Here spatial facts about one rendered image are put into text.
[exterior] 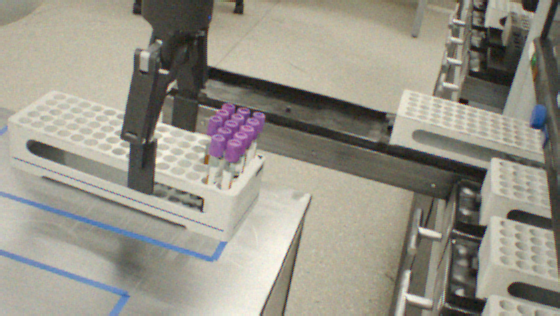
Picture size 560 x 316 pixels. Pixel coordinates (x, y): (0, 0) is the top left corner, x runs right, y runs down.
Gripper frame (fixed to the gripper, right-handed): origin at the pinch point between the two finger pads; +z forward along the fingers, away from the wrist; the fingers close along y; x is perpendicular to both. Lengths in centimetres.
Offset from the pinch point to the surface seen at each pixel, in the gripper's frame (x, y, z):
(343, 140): 16.0, -28.6, 6.9
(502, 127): 38, -36, 1
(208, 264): 10.5, 9.5, 5.4
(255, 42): -68, -251, 87
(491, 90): 37, -69, 8
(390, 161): 23.6, -28.0, 7.7
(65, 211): -7.3, 9.4, 5.5
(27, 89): -126, -146, 88
